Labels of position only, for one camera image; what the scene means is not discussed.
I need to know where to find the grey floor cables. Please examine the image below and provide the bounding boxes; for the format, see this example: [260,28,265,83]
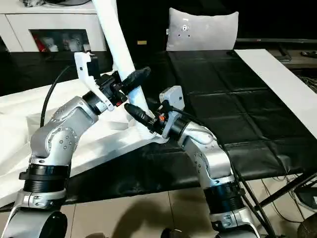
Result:
[262,173,317,224]

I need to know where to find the grey cushion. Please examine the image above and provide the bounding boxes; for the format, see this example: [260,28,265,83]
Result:
[165,7,240,52]

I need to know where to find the black work mat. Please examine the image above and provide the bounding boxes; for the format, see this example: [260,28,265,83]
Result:
[0,49,317,206]

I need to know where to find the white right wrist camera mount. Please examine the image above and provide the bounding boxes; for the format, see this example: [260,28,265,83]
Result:
[159,85,185,139]

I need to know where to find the dark round helmet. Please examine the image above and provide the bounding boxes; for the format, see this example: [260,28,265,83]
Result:
[47,0,90,5]

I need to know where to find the white plastic table top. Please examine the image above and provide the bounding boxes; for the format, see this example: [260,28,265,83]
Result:
[0,78,171,209]

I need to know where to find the white plastic table leg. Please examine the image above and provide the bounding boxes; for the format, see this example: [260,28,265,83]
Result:
[93,0,156,138]

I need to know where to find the black cabinet with gold label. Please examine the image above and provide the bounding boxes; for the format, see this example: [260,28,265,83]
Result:
[99,0,174,72]

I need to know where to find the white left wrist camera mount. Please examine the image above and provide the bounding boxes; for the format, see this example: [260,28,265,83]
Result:
[74,51,116,111]

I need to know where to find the white sideboard with glass doors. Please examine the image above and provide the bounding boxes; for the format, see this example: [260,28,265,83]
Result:
[0,4,107,53]

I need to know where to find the black right robot foot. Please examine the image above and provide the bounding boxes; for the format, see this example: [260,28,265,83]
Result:
[160,228,184,238]

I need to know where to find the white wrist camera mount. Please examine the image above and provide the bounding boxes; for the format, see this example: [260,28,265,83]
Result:
[74,51,116,111]
[159,85,185,139]

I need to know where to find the brown round pouf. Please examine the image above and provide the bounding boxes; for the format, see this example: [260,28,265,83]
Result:
[297,218,317,238]

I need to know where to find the grey crumpled cloth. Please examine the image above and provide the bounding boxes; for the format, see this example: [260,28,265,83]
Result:
[21,0,45,7]

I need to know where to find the black bar with red light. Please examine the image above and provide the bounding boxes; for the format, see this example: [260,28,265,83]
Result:
[235,37,317,50]

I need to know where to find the black stand leg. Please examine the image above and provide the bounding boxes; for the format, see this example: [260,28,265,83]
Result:
[257,171,317,211]

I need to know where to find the red bottle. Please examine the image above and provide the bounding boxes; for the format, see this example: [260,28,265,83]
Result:
[33,34,47,52]

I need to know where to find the printed glass jar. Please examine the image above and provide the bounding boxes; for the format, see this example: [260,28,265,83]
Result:
[69,36,79,52]
[61,34,70,51]

